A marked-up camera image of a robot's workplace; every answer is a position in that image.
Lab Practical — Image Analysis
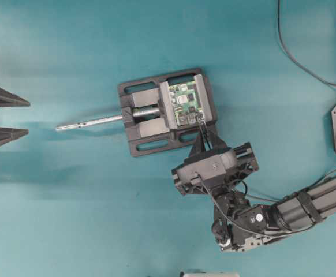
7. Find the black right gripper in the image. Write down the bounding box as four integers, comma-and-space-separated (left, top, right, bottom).
171, 129, 259, 196

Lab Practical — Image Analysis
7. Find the black bench vise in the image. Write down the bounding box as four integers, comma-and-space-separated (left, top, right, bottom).
56, 68, 218, 157

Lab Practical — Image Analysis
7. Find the green PCB board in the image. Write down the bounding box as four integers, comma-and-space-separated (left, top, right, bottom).
169, 81, 204, 126

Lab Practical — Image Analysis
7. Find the white box bottom edge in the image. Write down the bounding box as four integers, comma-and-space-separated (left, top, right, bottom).
179, 272, 240, 277

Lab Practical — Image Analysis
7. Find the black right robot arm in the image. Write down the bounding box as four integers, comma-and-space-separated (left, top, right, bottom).
171, 130, 336, 252

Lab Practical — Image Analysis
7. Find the black cable top right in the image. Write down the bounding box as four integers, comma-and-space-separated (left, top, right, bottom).
277, 0, 336, 87

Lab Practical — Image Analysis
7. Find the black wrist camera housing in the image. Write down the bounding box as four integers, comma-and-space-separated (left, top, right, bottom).
173, 149, 238, 186

